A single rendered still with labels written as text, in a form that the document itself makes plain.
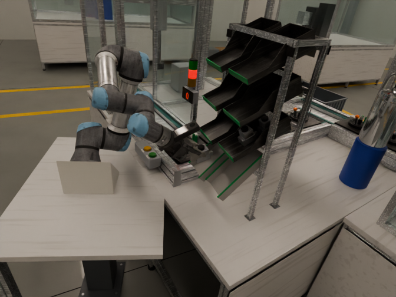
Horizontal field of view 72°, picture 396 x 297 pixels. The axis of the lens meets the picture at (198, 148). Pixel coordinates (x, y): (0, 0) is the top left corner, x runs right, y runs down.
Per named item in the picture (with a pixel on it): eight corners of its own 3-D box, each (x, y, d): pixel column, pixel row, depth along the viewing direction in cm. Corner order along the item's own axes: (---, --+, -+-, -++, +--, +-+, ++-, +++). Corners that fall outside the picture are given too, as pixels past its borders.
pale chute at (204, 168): (204, 182, 129) (198, 178, 126) (193, 166, 139) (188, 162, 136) (247, 140, 126) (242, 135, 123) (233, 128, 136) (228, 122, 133)
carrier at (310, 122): (300, 131, 194) (305, 114, 187) (275, 117, 211) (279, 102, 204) (320, 124, 206) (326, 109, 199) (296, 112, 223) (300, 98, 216)
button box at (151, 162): (149, 169, 148) (149, 159, 144) (134, 150, 162) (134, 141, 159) (161, 166, 151) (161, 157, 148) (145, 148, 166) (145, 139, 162)
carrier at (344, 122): (363, 138, 192) (370, 122, 185) (333, 124, 208) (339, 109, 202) (380, 132, 204) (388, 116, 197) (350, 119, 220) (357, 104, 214)
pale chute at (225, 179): (223, 201, 118) (217, 197, 115) (210, 182, 128) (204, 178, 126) (270, 157, 115) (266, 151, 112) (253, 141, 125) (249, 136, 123)
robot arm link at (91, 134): (73, 149, 141) (76, 125, 145) (100, 152, 147) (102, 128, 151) (75, 144, 131) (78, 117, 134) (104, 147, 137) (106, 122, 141)
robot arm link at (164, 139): (159, 120, 102) (167, 132, 97) (168, 125, 105) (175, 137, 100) (148, 135, 104) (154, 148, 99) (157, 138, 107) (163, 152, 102)
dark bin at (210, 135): (211, 145, 119) (207, 132, 115) (200, 131, 129) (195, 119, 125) (265, 115, 122) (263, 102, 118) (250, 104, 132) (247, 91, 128)
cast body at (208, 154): (197, 163, 118) (196, 152, 113) (193, 157, 121) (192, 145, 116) (214, 157, 120) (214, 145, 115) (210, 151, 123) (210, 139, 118)
